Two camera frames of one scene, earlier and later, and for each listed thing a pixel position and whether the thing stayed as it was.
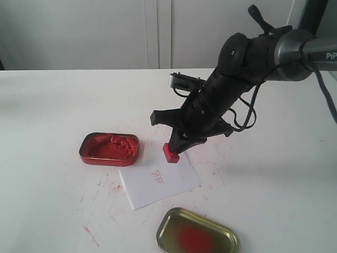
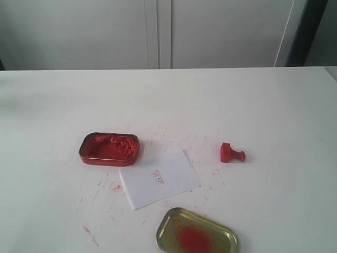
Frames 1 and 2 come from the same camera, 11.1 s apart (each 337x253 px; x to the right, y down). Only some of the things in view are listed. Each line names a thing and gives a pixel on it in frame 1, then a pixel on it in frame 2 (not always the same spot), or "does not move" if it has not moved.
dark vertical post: x=313 y=15 does not move
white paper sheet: x=148 y=184 does not move
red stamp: x=171 y=157 -> x=227 y=154
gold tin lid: x=180 y=231 does not move
